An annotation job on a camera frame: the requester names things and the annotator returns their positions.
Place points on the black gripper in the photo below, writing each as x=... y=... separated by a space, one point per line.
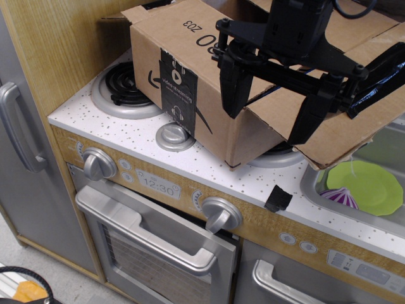
x=291 y=51

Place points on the brown cardboard box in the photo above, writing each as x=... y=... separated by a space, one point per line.
x=173 y=49

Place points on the right stove burner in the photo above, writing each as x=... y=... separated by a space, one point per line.
x=280 y=156

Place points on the stove burner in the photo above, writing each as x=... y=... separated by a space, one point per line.
x=280 y=156
x=114 y=92

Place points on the black tape piece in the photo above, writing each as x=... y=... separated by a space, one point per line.
x=278 y=200

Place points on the silver countertop knob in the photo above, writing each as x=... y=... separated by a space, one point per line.
x=171 y=137

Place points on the purple toy onion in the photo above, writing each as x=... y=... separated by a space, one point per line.
x=341 y=195

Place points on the silver sink basin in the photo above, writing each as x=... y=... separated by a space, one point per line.
x=386 y=150

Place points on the right silver oven knob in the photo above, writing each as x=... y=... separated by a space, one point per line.
x=220 y=214

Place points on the silver oven knob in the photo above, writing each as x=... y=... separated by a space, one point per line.
x=98 y=165
x=220 y=214

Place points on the green plate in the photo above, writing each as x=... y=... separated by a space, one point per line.
x=375 y=190

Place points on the left stove burner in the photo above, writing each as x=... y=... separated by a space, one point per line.
x=114 y=92

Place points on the silver dishwasher door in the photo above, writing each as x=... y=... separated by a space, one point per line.
x=269 y=277

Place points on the left silver oven knob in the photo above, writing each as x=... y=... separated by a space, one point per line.
x=98 y=165

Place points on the silver oven door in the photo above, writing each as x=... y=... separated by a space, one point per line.
x=143 y=276

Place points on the dishwasher control panel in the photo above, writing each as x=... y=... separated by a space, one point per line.
x=370 y=273

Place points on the silver fridge door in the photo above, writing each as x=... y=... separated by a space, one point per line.
x=34 y=199

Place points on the orange object on floor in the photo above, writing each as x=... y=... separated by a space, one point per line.
x=29 y=291

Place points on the silver oven door handle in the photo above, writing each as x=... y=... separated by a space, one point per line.
x=128 y=223

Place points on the silver fridge handle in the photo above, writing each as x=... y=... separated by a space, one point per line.
x=9 y=95

